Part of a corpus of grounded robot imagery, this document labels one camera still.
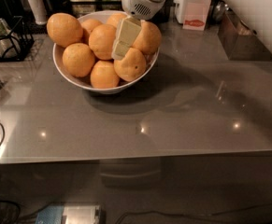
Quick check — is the centre orange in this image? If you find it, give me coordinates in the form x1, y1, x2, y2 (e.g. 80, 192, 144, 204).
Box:
89, 24, 116, 60

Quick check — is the metal tray box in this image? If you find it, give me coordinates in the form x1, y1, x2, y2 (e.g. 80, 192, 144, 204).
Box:
218, 11, 272, 62

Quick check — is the orange on bowl's left rim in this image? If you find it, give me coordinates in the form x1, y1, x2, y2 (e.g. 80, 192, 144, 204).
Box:
47, 13, 83, 48

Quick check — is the back middle orange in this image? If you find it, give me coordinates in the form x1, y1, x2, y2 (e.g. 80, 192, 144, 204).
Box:
107, 13, 126, 27

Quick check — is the white ceramic bowl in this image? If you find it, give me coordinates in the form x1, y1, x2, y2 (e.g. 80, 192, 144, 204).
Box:
52, 10, 160, 94

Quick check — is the front middle orange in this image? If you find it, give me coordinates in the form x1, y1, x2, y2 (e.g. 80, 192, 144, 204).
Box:
90, 61, 120, 89

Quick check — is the tray of tea packets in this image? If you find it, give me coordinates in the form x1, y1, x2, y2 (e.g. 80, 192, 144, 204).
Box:
70, 0, 122, 17

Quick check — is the front right orange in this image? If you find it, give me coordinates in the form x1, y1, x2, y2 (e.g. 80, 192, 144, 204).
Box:
114, 48, 147, 82

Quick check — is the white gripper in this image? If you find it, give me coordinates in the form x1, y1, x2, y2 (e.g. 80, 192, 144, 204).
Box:
111, 0, 165, 60

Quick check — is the front left orange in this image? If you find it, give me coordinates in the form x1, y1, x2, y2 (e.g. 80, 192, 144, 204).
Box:
62, 43, 95, 77

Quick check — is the white box with red label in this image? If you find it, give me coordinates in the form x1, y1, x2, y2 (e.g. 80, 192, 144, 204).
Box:
173, 0, 211, 31

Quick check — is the blue and white device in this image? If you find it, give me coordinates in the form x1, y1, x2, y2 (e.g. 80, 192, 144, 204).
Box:
35, 205, 103, 224

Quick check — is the black cable bottom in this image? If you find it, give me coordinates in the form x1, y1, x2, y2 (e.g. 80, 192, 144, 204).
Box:
115, 201, 272, 224

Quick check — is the black wire rack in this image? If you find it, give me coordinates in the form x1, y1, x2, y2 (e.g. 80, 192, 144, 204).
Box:
0, 16, 34, 62

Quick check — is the back left orange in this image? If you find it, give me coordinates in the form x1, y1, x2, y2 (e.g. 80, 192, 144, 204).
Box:
81, 19, 102, 44

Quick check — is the metal scoop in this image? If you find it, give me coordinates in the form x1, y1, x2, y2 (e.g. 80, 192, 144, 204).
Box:
212, 1, 226, 22

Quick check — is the white paper cup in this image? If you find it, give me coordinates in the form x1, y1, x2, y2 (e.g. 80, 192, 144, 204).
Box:
27, 0, 47, 25

